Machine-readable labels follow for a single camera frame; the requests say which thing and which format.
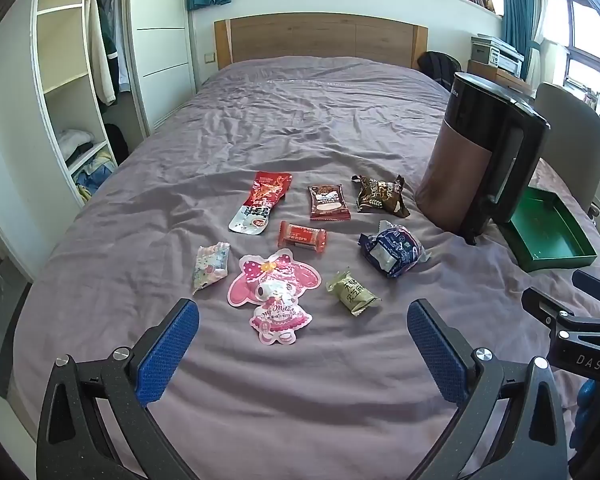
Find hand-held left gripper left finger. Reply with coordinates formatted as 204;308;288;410
36;298;201;480

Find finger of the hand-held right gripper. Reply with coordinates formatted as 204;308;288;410
572;268;600;307
522;287;583;342

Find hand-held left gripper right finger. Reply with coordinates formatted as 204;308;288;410
406;298;571;480

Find green tray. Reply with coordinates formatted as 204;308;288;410
495;185;599;273

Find pastel marshmallow packet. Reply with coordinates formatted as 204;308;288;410
192;241;232;296

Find beige green pastry packet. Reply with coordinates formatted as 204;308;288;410
326;268;382;317

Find blue and white snack packet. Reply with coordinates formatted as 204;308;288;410
358;220;431;279

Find pink cartoon character packet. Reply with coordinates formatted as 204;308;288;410
227;249;323;346

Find brown snack packet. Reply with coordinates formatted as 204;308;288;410
351;174;411;219

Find small red candy bar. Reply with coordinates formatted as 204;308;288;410
277;220;328;254

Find red and white snack packet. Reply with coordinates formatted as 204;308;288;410
228;171;293;236

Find dark red square snack packet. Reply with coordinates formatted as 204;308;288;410
307;183;352;222

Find grey chair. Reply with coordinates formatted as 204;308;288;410
530;82;600;221

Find black and brown kettle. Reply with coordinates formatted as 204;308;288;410
414;71;552;246

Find pile of blue clothes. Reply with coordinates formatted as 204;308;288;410
72;157;117;203

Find folded white clothes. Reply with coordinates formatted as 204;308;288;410
55;129;96;162

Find wooden nightstand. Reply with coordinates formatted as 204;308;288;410
467;60;533;96

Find grey printer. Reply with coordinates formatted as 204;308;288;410
470;34;525;77

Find window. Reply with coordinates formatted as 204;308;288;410
540;0;600;111

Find black backpack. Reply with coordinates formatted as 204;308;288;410
417;51;463;86

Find white hanging jacket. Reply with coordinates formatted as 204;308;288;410
84;0;118;107

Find white wardrobe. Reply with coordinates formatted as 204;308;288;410
30;0;197;206

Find grey hanging shirt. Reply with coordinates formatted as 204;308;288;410
100;0;132;93

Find wooden headboard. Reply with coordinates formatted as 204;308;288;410
214;13;429;72

